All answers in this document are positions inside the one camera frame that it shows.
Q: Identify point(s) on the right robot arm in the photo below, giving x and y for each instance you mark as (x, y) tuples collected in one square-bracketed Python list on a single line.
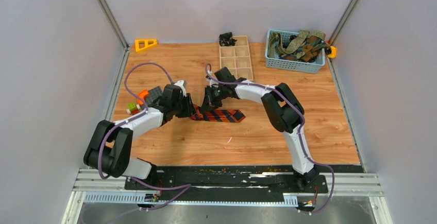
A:
[(284, 112)]

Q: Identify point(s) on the rolled black tie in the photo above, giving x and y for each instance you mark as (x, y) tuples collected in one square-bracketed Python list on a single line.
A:
[(227, 39)]

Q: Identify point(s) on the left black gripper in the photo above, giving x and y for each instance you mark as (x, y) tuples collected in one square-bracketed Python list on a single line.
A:
[(190, 109)]

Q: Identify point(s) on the orange curved block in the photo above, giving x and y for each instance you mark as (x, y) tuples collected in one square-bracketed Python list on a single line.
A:
[(142, 96)]

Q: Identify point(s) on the green and red toy blocks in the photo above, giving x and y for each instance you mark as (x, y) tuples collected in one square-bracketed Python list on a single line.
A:
[(133, 108)]

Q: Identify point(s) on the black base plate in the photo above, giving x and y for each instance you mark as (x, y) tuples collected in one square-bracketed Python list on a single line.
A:
[(260, 183)]

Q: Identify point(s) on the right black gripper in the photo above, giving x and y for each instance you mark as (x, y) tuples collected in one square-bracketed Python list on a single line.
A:
[(209, 102)]

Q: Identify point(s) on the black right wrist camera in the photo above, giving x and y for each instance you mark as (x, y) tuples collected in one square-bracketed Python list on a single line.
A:
[(224, 76)]

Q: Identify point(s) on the brown teal patterned tie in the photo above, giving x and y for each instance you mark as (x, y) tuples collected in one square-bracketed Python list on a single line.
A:
[(308, 51)]

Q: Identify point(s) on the grey building baseplate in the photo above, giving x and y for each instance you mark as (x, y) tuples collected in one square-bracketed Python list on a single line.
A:
[(154, 93)]

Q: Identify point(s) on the wooden compartment box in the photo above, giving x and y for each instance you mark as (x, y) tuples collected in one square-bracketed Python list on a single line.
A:
[(237, 58)]

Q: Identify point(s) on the olive patterned tie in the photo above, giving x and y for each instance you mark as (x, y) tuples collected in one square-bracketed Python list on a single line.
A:
[(281, 43)]

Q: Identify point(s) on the yellow triangle bracket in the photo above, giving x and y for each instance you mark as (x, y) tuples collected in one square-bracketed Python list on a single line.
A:
[(144, 44)]

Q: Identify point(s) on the yellow orange corner bracket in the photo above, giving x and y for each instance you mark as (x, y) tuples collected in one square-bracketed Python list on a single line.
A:
[(330, 51)]

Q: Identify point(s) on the orange navy striped tie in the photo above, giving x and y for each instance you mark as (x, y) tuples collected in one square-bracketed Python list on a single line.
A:
[(218, 115)]

